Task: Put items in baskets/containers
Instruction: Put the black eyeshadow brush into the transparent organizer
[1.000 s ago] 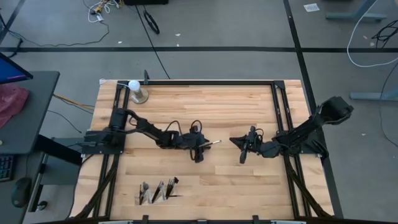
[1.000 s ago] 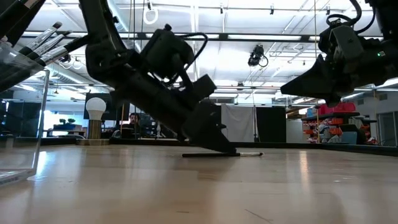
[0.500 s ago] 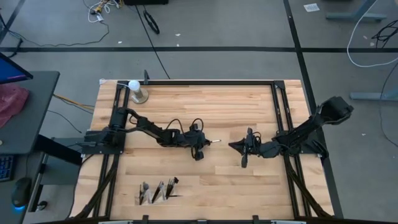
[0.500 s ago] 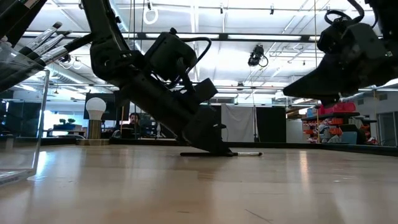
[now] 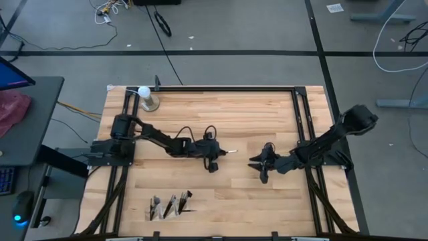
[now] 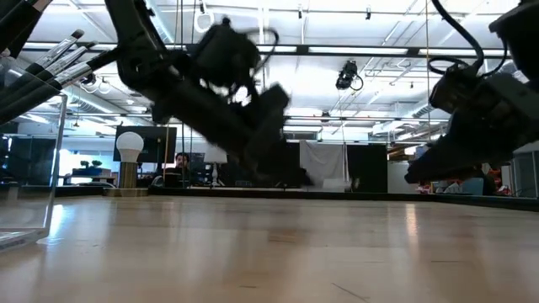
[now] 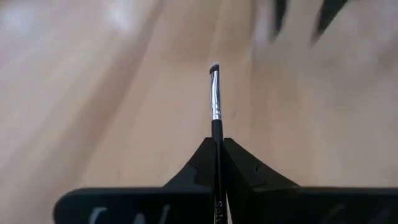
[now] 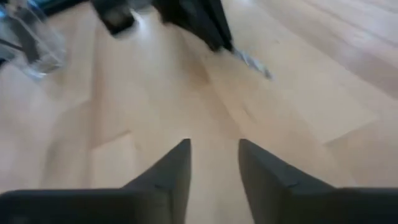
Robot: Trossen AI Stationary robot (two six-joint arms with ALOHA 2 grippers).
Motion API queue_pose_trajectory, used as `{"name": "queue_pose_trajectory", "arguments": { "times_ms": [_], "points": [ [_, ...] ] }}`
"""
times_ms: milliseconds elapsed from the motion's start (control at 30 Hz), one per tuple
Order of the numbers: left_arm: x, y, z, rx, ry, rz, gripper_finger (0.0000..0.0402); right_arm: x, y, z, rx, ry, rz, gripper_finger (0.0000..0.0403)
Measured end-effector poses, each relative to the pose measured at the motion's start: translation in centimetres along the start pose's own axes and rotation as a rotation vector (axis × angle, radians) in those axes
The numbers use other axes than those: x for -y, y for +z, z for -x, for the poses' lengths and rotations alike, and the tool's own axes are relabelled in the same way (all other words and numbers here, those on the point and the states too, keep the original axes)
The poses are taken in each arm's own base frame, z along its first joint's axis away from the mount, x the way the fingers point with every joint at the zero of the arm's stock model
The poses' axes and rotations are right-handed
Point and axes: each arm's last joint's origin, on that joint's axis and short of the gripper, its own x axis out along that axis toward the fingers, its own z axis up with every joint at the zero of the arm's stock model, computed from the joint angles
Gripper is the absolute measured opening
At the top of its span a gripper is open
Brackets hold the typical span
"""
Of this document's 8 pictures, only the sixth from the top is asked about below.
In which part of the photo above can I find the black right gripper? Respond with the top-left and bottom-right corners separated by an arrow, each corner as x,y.
404,71 -> 539,184

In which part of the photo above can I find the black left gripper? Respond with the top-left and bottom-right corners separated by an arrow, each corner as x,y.
168,83 -> 315,186

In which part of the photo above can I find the thick black makeup brush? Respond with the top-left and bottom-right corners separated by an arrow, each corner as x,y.
0,41 -> 99,110

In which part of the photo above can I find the black-headed makeup brush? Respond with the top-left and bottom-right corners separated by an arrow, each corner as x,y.
0,29 -> 86,98

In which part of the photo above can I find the brown-headed makeup brush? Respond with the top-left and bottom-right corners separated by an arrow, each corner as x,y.
0,0 -> 55,58

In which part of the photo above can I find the white hanging cloth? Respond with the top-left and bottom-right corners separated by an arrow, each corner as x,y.
299,140 -> 351,189

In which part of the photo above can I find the white table lamp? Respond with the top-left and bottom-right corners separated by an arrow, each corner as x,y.
203,146 -> 229,187

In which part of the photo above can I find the black standing panel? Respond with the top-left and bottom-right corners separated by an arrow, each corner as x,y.
346,143 -> 389,194

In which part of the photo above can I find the person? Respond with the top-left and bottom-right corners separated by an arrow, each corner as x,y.
162,151 -> 195,189

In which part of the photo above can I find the white light bulb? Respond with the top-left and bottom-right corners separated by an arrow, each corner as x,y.
115,130 -> 146,164

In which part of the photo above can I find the brass lamp base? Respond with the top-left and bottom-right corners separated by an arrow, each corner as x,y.
104,161 -> 149,198

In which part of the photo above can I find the clear acrylic brush holder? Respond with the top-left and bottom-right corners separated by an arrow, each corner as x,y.
0,54 -> 69,253

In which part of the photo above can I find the black aluminium table frame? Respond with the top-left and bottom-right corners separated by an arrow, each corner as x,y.
0,183 -> 539,212

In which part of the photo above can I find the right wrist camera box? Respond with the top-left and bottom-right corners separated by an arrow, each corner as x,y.
428,61 -> 489,115

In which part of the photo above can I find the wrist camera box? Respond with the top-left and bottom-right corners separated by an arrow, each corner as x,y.
189,17 -> 263,92
428,61 -> 489,115

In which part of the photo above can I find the overhead camera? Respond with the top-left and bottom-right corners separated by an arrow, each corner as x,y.
334,59 -> 365,92

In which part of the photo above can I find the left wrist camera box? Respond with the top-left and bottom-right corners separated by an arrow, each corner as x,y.
189,17 -> 263,92

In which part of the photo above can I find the black wall screen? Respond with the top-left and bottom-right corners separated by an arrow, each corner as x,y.
112,125 -> 179,164

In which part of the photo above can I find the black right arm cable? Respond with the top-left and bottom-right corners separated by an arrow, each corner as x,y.
427,0 -> 506,79

